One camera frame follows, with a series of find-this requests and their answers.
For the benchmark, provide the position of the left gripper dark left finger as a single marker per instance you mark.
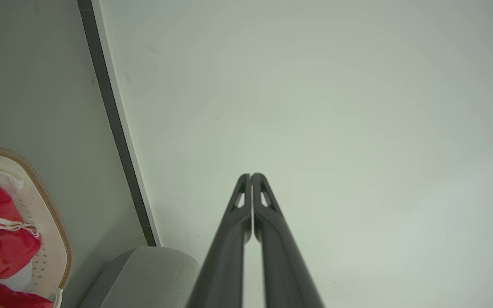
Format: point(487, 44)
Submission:
point(225, 256)

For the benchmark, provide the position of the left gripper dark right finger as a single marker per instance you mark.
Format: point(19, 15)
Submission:
point(280, 261)

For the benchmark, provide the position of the red garment with white stripes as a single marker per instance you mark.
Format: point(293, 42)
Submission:
point(7, 252)

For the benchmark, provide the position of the white laundry basket brown rim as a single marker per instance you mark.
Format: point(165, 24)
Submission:
point(54, 244)

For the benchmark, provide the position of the grey fabric sofa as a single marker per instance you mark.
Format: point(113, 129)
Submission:
point(152, 278)

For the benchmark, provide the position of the black and white baseboard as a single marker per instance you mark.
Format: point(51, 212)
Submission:
point(117, 128)

